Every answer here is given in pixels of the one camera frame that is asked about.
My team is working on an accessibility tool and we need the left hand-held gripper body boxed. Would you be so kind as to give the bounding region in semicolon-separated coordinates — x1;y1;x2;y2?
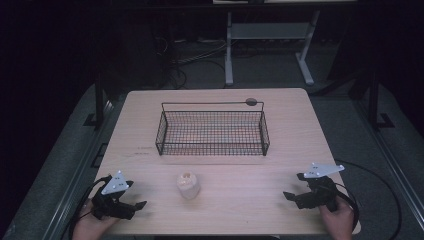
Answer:
91;170;136;221

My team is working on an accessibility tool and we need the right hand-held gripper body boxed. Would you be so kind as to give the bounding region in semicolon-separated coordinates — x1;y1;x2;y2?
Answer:
295;162;346;213

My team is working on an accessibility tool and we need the person's left hand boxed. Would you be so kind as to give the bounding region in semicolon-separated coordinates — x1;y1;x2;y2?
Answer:
71;197;118;240

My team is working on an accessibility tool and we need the person's right hand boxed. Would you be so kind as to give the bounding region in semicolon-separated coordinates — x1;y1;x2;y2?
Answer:
317;195;355;240

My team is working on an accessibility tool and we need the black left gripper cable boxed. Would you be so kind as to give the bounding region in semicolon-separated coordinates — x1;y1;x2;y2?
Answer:
67;175;113;240

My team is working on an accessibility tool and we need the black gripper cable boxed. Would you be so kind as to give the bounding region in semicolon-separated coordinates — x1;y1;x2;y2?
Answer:
67;175;113;240
333;159;403;240

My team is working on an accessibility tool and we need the aluminium floor rail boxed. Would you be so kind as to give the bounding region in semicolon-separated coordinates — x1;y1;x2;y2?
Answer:
41;99;116;240
352;99;424;232

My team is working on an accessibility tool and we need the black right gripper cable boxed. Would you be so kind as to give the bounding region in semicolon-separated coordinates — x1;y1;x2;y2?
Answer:
333;159;403;240

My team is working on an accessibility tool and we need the black metal post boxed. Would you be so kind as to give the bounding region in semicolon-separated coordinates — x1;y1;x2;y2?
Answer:
366;69;396;131
83;71;106;130

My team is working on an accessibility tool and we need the black wire basket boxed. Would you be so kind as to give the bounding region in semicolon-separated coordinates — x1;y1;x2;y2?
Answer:
154;100;271;157

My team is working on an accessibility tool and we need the bundle of floor cables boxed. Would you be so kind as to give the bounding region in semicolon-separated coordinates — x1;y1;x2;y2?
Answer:
156;35;228;90

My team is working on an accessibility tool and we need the white metal desk frame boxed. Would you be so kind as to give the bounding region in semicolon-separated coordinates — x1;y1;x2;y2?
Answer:
212;0;358;87

